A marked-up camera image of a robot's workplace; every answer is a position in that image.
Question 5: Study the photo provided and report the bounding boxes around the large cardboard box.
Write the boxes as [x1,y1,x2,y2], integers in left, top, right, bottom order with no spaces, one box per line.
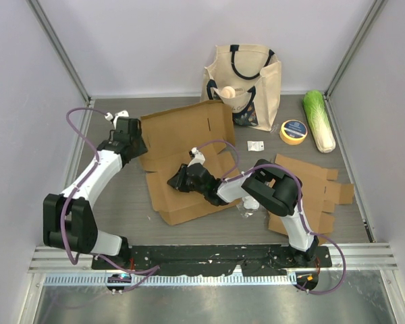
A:
[140,101,239,225]

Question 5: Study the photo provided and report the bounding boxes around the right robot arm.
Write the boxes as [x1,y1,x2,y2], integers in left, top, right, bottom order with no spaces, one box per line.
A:
[167,159,319,267]

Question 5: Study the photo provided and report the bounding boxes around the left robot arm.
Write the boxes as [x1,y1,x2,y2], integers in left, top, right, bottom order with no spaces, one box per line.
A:
[43,111,147,269]

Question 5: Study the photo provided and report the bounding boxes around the small flat cardboard box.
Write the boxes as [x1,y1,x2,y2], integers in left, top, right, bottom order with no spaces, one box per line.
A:
[275,154,354,234]

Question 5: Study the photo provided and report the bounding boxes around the plastic bag of white discs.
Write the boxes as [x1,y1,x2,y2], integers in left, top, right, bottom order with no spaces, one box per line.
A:
[237,196,260,218]

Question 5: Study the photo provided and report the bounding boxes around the small white packet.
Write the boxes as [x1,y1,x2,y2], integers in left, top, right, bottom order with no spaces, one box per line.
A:
[247,141,265,152]

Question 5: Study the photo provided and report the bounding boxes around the wooden ball in bag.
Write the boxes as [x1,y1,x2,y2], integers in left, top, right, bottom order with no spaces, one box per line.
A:
[220,86,236,99]

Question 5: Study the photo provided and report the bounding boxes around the yellow tape roll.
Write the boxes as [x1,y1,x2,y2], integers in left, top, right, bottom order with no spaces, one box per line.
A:
[279,119,308,146]

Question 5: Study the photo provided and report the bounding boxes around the beige canvas tote bag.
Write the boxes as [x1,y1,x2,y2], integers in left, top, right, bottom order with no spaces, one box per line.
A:
[200,44,281,132]

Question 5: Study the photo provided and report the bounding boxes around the green plush cabbage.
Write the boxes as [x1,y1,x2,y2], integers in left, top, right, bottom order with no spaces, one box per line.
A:
[303,90,336,153]

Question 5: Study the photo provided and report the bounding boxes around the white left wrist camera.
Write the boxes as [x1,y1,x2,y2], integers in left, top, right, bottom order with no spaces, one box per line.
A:
[105,110,129,128]

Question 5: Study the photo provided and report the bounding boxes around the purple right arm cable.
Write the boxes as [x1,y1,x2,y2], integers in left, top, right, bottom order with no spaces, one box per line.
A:
[192,139,348,298]

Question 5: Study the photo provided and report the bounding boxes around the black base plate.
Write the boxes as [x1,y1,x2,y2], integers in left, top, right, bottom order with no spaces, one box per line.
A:
[91,244,332,277]

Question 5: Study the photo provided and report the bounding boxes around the white slotted cable duct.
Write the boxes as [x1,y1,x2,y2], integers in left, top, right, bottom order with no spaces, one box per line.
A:
[44,271,296,287]

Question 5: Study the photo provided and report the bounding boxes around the left aluminium frame post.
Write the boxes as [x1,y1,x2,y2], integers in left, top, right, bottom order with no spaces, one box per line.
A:
[26,0,90,103]

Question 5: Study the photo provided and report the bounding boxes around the aluminium frame post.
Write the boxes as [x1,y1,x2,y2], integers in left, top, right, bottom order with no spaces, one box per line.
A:
[325,0,387,99]
[26,0,90,103]

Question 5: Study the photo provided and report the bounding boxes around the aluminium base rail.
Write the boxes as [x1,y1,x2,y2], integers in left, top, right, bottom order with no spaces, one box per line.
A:
[28,243,398,273]

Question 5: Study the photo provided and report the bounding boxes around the right aluminium frame post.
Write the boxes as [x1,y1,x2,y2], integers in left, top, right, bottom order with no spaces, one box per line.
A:
[325,0,387,99]

